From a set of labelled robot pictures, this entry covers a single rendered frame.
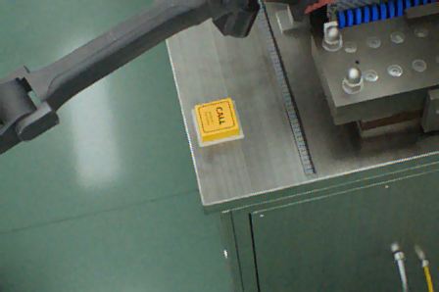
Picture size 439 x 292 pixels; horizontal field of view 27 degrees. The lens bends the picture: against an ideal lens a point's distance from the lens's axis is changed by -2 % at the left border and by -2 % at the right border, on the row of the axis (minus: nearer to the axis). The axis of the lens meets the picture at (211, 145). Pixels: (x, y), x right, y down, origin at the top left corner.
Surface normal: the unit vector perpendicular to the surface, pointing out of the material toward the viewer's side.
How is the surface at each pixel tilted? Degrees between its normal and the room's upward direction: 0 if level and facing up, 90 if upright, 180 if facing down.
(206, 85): 0
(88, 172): 0
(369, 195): 90
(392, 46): 0
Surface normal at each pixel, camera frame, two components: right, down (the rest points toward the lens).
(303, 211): 0.20, 0.83
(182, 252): -0.09, -0.51
